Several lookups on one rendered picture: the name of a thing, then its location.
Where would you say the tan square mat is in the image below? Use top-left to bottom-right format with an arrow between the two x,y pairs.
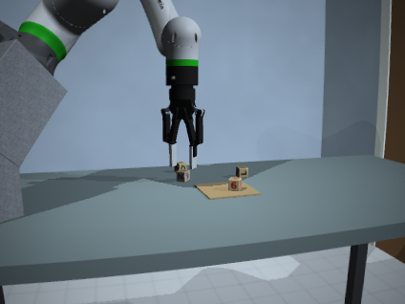
194,182 -> 262,200

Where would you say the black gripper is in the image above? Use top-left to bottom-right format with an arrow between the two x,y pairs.
160,87 -> 204,169

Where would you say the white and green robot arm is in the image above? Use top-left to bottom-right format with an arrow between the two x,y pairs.
0,0 -> 202,88

